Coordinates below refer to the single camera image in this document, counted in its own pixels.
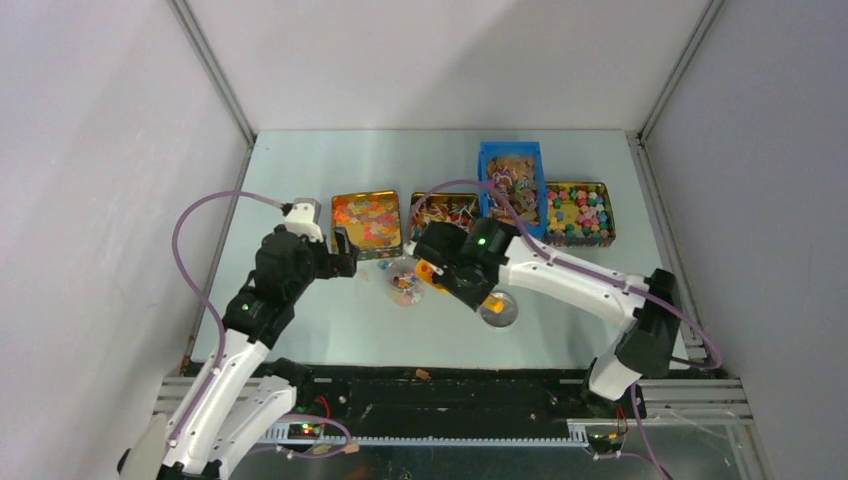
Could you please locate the tin of gummy candies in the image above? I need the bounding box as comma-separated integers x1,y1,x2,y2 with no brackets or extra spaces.
331,190,403,261

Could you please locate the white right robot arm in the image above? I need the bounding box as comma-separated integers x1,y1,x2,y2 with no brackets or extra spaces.
404,218,680,418

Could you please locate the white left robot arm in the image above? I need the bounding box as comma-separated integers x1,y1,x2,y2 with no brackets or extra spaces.
117,225,359,479

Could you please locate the silver metal jar lid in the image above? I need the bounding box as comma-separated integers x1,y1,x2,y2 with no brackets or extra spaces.
478,290,518,328

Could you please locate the small fallen candy piece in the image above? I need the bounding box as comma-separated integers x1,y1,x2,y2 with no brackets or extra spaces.
415,369,432,381

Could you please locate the blue bin of candies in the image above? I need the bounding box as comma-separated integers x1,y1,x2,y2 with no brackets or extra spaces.
478,141,548,239

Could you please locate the clear plastic jar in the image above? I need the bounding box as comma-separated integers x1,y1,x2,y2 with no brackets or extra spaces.
384,258,423,307

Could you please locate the tin of colourful cube candies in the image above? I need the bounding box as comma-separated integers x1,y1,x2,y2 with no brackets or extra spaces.
542,181,617,248

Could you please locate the tin of lollipops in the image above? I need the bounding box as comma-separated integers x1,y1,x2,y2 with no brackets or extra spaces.
409,192,480,241

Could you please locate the orange plastic scoop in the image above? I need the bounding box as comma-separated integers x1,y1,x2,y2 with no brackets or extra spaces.
415,260,505,314

